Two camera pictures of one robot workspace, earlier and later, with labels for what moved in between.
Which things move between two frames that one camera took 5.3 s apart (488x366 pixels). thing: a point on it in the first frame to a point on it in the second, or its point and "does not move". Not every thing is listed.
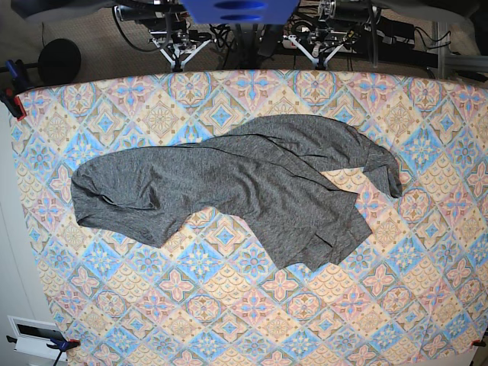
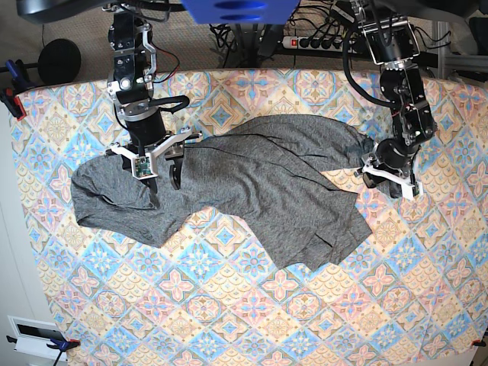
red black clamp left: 18,83 does not move
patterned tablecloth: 412,293 does not move
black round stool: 59,62 does not move
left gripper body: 183,46 to 149,142
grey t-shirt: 258,181 does not move
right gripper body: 320,46 to 392,158
